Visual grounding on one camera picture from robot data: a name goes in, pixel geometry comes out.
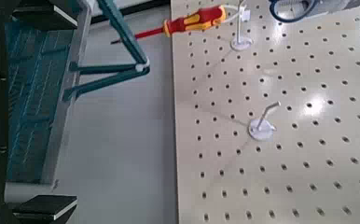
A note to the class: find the blue scissors on card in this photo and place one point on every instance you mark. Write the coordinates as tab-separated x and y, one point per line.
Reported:
290	14

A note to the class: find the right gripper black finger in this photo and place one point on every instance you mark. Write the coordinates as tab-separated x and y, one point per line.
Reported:
44	17
44	207

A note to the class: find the white pegboard hook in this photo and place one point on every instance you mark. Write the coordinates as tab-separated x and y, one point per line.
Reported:
260	128
240	42

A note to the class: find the grey display stand panel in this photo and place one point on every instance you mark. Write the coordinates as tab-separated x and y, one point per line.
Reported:
122	140

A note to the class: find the red yellow screwdriver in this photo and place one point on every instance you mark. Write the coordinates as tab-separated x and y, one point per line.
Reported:
196	21

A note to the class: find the cream perforated pegboard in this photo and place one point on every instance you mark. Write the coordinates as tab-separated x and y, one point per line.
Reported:
293	93

